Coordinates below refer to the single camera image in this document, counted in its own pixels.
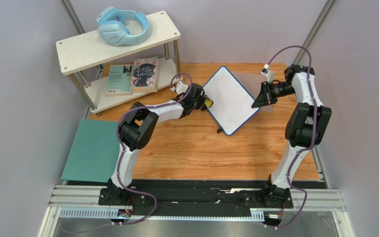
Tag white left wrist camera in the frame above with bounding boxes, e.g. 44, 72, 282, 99
170, 80, 189, 95

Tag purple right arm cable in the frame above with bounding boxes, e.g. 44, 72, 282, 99
264, 45, 318, 230

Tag blue framed whiteboard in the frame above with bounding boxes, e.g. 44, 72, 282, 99
203, 66, 260, 136

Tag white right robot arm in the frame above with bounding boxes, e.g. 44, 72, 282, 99
251, 64, 332, 206

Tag Little Women book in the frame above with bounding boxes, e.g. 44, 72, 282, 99
130, 57, 158, 93

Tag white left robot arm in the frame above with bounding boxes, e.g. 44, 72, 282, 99
107, 81, 214, 204

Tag light blue headphones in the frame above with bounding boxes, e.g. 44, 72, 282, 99
96, 6, 151, 46

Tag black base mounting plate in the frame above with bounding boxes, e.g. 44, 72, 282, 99
98, 179, 294, 217

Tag teal paperback book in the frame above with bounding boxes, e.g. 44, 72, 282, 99
105, 64, 133, 97

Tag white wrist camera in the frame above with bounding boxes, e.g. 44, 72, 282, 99
261, 64, 274, 83
170, 80, 189, 95

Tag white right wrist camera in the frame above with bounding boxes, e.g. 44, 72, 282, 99
261, 64, 274, 83

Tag aluminium frame rail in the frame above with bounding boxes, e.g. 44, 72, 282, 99
39, 185, 354, 237

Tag teal green mat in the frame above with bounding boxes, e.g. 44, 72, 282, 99
61, 119, 120, 183

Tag white two-tier shelf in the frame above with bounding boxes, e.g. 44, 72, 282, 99
55, 11, 181, 115

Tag yellow whiteboard eraser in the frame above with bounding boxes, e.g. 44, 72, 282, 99
204, 99, 214, 108

